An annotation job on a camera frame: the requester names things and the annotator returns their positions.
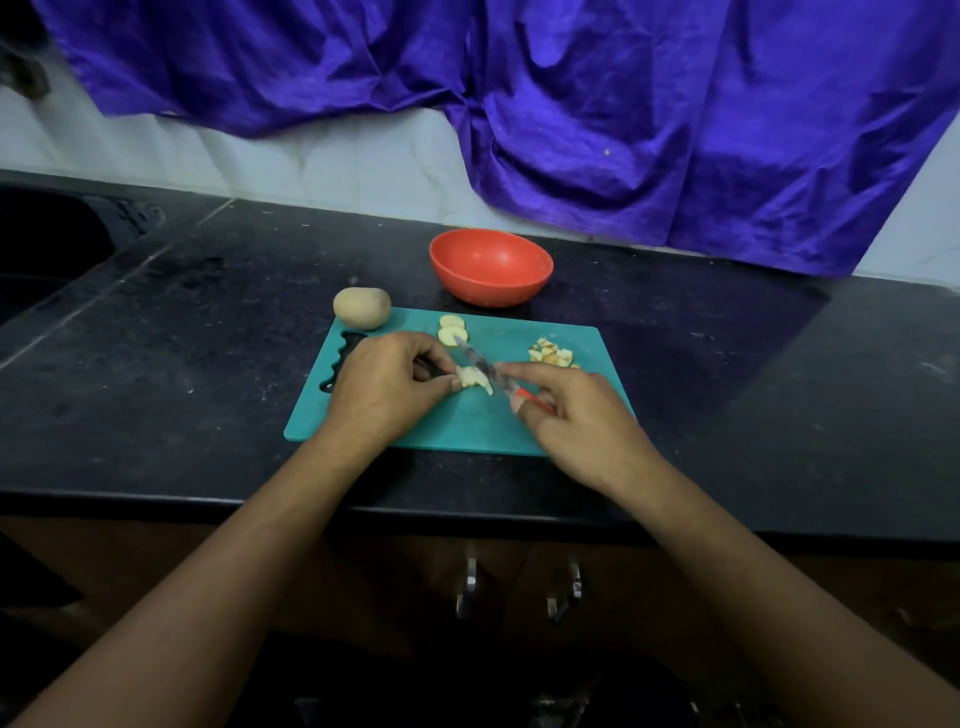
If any person's right hand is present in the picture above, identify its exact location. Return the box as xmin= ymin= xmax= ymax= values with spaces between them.
xmin=498 ymin=361 xmax=662 ymax=497

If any person's left hand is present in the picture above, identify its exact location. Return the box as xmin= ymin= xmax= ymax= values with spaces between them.
xmin=318 ymin=330 xmax=464 ymax=449

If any teal plastic cutting board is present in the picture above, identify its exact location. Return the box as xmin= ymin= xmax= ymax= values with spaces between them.
xmin=283 ymin=307 xmax=635 ymax=456

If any pile of diced apple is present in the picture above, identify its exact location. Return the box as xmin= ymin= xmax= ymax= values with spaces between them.
xmin=528 ymin=337 xmax=579 ymax=369

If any whole brown potato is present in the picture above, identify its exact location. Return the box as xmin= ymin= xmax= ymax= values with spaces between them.
xmin=333 ymin=285 xmax=393 ymax=332

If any red-handled kitchen knife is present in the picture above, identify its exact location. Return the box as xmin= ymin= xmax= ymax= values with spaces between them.
xmin=450 ymin=342 xmax=551 ymax=414

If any orange bowl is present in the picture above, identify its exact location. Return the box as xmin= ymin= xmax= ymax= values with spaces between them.
xmin=429 ymin=228 xmax=555 ymax=309

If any person's left forearm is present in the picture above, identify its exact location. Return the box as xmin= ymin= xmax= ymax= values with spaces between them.
xmin=7 ymin=420 xmax=365 ymax=728

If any person's right forearm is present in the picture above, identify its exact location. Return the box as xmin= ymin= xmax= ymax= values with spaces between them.
xmin=615 ymin=457 xmax=960 ymax=728

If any purple cloth curtain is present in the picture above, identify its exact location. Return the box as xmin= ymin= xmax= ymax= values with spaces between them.
xmin=33 ymin=0 xmax=960 ymax=278

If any dark kitchen sink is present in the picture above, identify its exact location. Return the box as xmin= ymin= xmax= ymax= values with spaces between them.
xmin=0 ymin=183 xmax=159 ymax=324

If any metal faucet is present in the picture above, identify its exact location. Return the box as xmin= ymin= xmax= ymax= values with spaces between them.
xmin=0 ymin=45 xmax=50 ymax=101

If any metal cabinet handle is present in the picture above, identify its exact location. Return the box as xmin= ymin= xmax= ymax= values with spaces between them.
xmin=546 ymin=558 xmax=584 ymax=626
xmin=456 ymin=555 xmax=479 ymax=620

